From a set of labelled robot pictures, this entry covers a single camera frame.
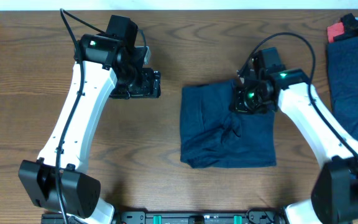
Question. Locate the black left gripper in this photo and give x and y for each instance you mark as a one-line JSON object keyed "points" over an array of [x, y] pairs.
{"points": [[145, 83]]}

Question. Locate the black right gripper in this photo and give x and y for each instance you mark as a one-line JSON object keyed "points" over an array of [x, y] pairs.
{"points": [[239, 104]]}

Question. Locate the navy blue shorts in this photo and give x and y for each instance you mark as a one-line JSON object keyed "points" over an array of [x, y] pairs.
{"points": [[214, 136]]}

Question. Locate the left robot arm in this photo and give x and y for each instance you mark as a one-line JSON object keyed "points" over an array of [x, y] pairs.
{"points": [[108, 65]]}

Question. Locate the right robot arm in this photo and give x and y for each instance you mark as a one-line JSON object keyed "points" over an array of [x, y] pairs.
{"points": [[334, 197]]}

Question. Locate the navy blue folded garment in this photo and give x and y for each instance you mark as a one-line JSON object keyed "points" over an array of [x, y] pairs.
{"points": [[343, 82]]}

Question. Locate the red cloth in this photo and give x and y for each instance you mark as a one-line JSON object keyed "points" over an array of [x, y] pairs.
{"points": [[334, 31]]}

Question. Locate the black cloth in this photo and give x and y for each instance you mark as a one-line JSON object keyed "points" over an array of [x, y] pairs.
{"points": [[350, 24]]}

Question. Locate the black aluminium mounting rail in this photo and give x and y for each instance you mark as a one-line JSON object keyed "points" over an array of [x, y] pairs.
{"points": [[252, 216]]}

